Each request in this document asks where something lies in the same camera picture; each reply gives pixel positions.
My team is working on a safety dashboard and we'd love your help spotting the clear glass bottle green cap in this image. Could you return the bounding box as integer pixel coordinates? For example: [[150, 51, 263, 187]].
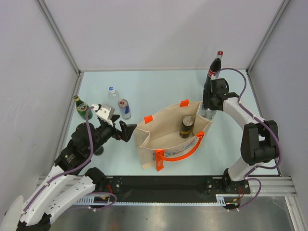
[[202, 109, 216, 120]]

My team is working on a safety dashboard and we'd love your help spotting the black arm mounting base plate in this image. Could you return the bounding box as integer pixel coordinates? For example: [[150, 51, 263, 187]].
[[106, 176, 251, 195]]

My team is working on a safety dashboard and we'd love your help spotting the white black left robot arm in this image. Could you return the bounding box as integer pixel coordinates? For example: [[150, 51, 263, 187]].
[[17, 115, 137, 231]]

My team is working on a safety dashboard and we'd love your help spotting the blue white drink can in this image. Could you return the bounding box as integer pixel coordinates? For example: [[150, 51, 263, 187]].
[[118, 99, 131, 119]]

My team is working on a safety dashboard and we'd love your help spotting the clear plastic water bottle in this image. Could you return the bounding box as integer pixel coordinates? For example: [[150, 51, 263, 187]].
[[107, 86, 120, 108]]

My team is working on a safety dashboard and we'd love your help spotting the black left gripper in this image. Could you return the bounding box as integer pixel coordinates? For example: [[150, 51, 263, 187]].
[[88, 114, 137, 154]]

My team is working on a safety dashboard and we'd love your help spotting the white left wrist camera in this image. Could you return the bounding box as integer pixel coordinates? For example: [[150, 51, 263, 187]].
[[91, 103, 115, 127]]

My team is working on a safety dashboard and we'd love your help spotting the left aluminium corner post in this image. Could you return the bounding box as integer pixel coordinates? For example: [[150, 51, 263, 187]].
[[35, 0, 82, 77]]

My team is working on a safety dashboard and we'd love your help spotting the aluminium frame rail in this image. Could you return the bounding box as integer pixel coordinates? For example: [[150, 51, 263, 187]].
[[36, 175, 297, 206]]

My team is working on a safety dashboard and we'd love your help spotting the right aluminium corner post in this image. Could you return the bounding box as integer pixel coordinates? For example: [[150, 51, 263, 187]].
[[246, 0, 292, 73]]

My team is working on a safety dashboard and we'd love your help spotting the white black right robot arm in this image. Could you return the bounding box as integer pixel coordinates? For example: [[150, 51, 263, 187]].
[[203, 77, 281, 193]]

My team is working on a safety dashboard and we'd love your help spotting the black gold drink can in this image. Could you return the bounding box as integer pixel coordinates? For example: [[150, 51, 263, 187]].
[[179, 116, 194, 139]]

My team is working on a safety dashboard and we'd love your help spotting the glass cola bottle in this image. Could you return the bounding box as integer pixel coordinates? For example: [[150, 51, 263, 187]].
[[204, 51, 223, 90]]

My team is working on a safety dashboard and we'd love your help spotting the aluminium corner post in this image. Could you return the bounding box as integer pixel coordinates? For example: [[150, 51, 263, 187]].
[[246, 0, 292, 73], [35, 0, 82, 77]]

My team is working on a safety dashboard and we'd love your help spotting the beige canvas tote bag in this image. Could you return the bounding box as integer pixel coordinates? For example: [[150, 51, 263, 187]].
[[134, 100, 212, 171]]

